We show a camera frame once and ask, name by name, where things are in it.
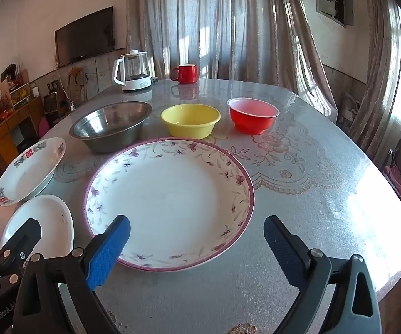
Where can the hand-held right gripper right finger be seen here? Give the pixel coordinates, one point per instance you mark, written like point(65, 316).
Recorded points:
point(284, 247)

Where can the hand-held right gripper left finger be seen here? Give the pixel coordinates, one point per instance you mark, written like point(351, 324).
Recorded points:
point(108, 254)

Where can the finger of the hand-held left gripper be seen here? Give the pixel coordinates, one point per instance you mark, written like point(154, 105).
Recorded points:
point(25, 238)

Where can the plain white plate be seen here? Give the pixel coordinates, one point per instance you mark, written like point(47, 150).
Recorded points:
point(45, 217)

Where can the plate with colourful flowers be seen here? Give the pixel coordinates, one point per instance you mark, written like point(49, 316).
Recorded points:
point(30, 177)

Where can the large plate purple floral rim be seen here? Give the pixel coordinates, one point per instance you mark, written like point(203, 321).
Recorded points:
point(172, 198)

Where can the red bowl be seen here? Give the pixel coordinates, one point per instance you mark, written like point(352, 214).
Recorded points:
point(252, 123)

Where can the steel bowl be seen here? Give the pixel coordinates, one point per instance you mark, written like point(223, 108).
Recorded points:
point(117, 125)

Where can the yellow bowl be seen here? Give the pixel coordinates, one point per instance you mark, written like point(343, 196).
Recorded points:
point(190, 115)

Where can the lace patterned tablecloth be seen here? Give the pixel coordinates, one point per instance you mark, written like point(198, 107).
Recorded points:
point(284, 153)

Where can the wooden desk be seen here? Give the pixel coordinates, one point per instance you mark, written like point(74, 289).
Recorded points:
point(9, 127)

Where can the pink bag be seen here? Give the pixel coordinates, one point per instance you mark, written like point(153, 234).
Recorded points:
point(44, 127)

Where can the black speaker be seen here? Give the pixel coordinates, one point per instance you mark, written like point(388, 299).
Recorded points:
point(51, 104)

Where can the white power strip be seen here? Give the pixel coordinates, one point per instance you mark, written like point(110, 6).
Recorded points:
point(71, 106)

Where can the shelf with decorations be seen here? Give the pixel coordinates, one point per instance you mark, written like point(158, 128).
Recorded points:
point(16, 87)

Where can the pile of cloth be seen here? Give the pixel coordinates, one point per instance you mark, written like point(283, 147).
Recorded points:
point(349, 109)

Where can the wooden chair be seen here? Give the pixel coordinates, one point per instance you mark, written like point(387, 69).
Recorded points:
point(77, 83)

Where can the white glass kettle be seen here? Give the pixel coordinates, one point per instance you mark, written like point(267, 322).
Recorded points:
point(136, 83)

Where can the grey window curtain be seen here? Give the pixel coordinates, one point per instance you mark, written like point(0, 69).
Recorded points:
point(377, 76)
point(238, 24)

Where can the red mug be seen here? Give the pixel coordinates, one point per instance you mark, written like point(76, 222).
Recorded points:
point(188, 74)

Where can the black television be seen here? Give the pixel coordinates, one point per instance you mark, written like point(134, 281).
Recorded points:
point(85, 38)

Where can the wall electrical panel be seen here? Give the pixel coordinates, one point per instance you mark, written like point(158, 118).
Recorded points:
point(325, 0)

